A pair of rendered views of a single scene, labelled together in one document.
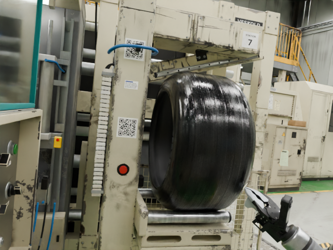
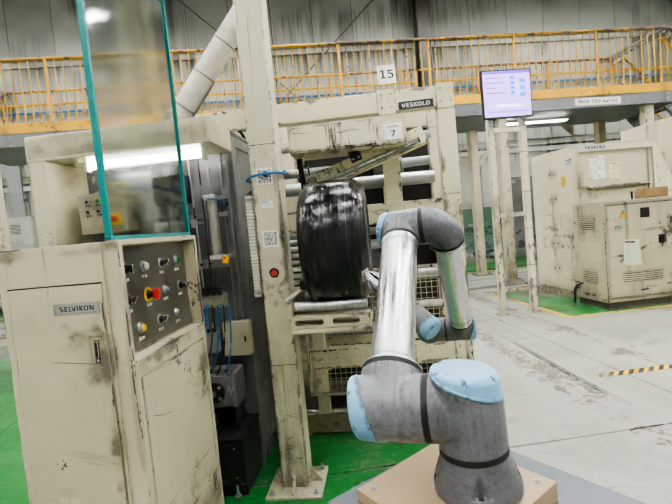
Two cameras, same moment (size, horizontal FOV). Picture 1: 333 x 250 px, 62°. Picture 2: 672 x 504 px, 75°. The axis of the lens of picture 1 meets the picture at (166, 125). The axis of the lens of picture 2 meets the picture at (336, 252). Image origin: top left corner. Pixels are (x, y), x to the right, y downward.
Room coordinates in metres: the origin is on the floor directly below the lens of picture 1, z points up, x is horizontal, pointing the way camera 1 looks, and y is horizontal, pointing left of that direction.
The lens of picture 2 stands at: (-0.77, -0.86, 1.25)
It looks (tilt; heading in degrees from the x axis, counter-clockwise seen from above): 3 degrees down; 21
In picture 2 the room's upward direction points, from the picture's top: 5 degrees counter-clockwise
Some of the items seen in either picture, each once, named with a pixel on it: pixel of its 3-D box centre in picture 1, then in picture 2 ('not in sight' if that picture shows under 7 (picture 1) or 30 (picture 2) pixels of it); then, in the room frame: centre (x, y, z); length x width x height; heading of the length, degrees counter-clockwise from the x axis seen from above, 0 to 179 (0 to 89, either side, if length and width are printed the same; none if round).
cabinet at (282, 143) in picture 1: (277, 156); (624, 251); (5.43, -2.23, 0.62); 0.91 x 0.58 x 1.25; 117
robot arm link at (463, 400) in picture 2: not in sight; (464, 404); (0.21, -0.76, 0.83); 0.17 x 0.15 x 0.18; 93
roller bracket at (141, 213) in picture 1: (136, 203); (297, 302); (1.14, 0.09, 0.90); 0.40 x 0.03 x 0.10; 15
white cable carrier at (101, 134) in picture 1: (102, 132); (255, 246); (1.05, 0.24, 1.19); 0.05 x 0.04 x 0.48; 15
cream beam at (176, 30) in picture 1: (199, 36); (348, 139); (1.51, -0.13, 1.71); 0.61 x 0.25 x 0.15; 105
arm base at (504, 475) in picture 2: not in sight; (475, 464); (0.21, -0.77, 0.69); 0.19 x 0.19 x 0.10
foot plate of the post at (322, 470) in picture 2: not in sight; (298, 479); (1.10, 0.16, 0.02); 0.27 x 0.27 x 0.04; 15
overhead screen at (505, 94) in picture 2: not in sight; (506, 94); (4.86, -1.01, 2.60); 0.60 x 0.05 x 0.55; 117
